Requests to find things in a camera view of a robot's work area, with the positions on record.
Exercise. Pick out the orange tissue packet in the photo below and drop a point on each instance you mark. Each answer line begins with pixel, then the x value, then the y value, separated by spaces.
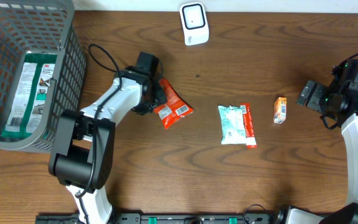
pixel 280 110

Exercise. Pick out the red Nescafe coffee pack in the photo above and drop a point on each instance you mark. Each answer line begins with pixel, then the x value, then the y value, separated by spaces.
pixel 174 109

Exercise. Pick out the white barcode scanner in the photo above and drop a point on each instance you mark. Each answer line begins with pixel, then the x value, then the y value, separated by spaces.
pixel 194 23

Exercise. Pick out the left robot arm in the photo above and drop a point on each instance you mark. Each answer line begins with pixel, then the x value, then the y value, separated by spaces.
pixel 81 157

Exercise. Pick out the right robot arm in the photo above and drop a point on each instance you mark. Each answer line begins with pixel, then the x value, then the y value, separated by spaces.
pixel 338 101

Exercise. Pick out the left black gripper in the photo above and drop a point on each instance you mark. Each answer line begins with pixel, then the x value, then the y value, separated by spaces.
pixel 162 99

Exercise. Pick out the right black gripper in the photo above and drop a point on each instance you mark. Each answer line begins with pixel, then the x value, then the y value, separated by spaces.
pixel 314 101

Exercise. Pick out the red Nescafe stick sachet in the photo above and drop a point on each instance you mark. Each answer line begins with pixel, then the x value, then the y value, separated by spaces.
pixel 249 127

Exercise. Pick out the grey plastic mesh basket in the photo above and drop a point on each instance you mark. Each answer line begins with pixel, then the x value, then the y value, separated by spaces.
pixel 39 27

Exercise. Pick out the mint green wet wipes pack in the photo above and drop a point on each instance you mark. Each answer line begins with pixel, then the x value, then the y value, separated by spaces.
pixel 232 123

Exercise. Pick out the green white 3M package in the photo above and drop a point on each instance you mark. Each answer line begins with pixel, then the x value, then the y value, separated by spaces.
pixel 30 96

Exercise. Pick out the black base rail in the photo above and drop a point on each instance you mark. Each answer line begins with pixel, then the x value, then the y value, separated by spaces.
pixel 250 218

